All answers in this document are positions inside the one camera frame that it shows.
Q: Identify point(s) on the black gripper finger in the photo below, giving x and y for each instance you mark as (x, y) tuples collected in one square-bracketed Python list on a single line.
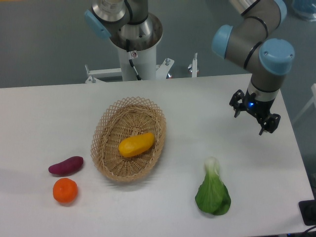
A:
[(237, 102), (269, 124)]

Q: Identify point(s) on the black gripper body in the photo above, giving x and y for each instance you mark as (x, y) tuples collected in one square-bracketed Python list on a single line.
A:
[(258, 103)]

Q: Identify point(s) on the yellow mango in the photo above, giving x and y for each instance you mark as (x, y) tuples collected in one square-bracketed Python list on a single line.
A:
[(135, 145)]

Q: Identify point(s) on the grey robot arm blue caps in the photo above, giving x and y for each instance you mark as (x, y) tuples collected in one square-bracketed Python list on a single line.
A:
[(135, 32)]

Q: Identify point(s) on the woven wicker oval basket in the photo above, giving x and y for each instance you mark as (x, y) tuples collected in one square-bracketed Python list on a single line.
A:
[(128, 117)]

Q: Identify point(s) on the black device at table edge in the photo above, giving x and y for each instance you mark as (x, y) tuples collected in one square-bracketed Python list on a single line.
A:
[(308, 211)]

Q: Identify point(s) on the green bok choy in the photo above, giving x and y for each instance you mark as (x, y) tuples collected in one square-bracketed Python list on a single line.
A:
[(212, 196)]

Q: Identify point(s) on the blue object top right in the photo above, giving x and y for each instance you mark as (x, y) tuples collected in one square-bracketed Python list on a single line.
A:
[(305, 9)]

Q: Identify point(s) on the purple sweet potato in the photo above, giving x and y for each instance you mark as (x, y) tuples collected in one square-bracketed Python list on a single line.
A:
[(67, 167)]

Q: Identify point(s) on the orange tangerine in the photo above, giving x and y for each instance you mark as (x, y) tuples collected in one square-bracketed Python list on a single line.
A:
[(65, 190)]

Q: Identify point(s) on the white frame right edge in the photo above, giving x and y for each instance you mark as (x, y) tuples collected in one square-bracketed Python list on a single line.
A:
[(311, 103)]

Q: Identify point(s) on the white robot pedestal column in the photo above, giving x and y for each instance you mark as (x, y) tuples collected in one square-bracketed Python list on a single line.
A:
[(141, 61)]

